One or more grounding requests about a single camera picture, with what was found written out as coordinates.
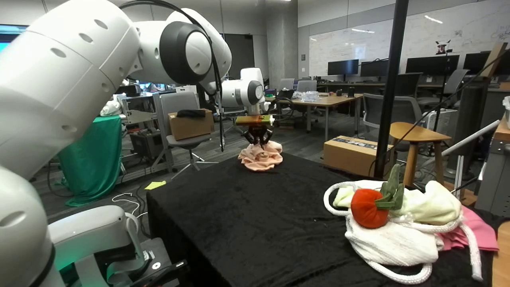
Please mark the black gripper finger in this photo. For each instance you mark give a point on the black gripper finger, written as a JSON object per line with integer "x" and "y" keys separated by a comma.
{"x": 251, "y": 139}
{"x": 267, "y": 138}

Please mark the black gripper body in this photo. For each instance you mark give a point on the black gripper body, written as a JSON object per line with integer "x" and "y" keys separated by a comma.
{"x": 257, "y": 131}

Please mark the peach towel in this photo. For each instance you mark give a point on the peach towel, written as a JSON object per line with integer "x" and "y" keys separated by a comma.
{"x": 260, "y": 159}

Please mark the red plush tomato toy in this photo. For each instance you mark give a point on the red plush tomato toy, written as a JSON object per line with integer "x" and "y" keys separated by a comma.
{"x": 365, "y": 211}

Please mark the green plush vegetable toy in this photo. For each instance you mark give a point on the green plush vegetable toy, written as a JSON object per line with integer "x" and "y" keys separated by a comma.
{"x": 393, "y": 190}

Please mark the white towel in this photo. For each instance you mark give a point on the white towel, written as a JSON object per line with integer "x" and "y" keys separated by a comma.
{"x": 391, "y": 245}

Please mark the pale yellow cloth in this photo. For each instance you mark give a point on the pale yellow cloth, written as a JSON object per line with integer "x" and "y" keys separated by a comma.
{"x": 432, "y": 206}

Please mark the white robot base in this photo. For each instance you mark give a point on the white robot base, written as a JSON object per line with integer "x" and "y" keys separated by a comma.
{"x": 101, "y": 248}

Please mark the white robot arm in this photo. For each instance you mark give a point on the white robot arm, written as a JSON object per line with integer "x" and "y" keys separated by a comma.
{"x": 55, "y": 79}

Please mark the cardboard box on chair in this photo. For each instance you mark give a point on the cardboard box on chair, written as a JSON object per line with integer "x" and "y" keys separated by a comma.
{"x": 190, "y": 123}

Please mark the wooden office table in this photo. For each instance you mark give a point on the wooden office table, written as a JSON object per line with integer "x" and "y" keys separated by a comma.
{"x": 327, "y": 103}

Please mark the cardboard box on floor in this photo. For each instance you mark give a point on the cardboard box on floor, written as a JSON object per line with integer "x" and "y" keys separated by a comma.
{"x": 351, "y": 155}

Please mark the black table cloth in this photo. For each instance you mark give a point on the black table cloth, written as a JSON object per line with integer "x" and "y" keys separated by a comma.
{"x": 241, "y": 229}

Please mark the round wooden stool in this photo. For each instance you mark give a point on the round wooden stool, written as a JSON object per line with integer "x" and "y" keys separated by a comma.
{"x": 416, "y": 136}

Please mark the green draped cloth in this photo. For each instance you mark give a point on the green draped cloth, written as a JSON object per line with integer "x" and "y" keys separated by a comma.
{"x": 91, "y": 165}

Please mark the black vertical pole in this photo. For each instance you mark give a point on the black vertical pole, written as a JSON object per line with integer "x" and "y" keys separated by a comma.
{"x": 389, "y": 92}

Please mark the pink cloth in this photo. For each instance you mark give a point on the pink cloth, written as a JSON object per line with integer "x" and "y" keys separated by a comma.
{"x": 485, "y": 235}

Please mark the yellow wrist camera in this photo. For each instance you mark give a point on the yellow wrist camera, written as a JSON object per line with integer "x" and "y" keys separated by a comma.
{"x": 255, "y": 120}

